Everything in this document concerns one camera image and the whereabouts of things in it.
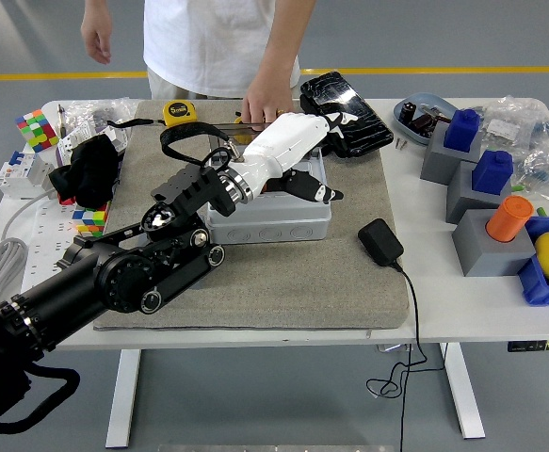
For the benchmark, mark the person's left hand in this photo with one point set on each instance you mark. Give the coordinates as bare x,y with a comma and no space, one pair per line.
267,101

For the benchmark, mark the person's right hand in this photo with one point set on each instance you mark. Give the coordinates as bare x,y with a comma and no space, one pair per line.
96,42

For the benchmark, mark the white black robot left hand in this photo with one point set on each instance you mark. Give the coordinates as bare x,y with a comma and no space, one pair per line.
283,141

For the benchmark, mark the clear hinged box lid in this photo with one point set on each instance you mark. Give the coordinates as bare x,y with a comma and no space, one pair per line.
229,125

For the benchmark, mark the person's right forearm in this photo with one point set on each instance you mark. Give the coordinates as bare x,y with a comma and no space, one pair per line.
96,9

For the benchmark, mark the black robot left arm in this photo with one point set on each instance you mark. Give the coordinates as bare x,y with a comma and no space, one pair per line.
128,278

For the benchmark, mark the person's left forearm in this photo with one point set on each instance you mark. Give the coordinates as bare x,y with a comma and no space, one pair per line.
288,42

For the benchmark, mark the grey plastic junction box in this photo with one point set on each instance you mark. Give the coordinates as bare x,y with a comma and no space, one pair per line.
274,226

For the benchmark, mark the blue square battery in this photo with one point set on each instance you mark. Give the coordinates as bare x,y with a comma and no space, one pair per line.
491,173
462,132

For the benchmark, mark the clear crumpled plastic bag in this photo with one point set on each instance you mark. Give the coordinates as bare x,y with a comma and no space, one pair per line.
114,109

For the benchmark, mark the glossy black cracked case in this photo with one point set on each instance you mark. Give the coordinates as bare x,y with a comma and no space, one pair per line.
349,94

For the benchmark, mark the person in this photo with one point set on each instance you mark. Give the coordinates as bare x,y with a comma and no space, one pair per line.
208,42

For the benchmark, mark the silver pen tool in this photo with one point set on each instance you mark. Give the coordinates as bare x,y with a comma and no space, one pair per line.
60,120

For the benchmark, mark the multicolour puzzle cube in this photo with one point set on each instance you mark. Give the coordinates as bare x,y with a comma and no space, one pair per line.
90,221
36,129

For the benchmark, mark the black capacitor in dish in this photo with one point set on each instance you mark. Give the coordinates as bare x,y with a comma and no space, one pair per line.
408,112

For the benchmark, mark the black cloth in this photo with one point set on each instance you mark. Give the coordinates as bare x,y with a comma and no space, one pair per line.
88,172

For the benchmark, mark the brown component in dish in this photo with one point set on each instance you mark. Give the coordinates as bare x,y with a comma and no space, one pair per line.
422,124

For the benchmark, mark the black power adapter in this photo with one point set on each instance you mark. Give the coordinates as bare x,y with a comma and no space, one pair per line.
381,242

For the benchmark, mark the blue-grey oval dish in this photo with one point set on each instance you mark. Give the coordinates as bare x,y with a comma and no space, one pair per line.
425,99

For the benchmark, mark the grey-brown table mat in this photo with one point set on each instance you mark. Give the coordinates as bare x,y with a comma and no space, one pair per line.
302,292

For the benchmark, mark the white circuit breaker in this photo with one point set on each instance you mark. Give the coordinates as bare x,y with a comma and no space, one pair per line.
22,176

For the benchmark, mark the grey cube holder square hole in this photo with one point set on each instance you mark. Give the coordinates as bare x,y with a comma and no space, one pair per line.
462,198
436,160

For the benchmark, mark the small red block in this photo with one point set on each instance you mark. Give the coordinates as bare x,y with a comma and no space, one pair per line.
67,200

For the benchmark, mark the white power strip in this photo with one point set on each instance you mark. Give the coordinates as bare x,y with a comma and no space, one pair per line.
48,235

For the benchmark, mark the grey cube holder round hole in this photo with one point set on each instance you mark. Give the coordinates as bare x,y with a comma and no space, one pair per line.
481,254

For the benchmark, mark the clear bag of small parts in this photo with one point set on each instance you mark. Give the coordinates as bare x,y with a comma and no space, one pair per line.
514,120
547,169

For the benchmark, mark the blue plastic bin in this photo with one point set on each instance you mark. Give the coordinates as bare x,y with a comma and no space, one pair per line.
535,282

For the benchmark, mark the white table leg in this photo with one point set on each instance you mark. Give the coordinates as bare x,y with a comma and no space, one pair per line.
464,395
123,400

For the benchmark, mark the black table control panel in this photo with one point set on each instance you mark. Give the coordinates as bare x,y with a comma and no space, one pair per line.
537,346

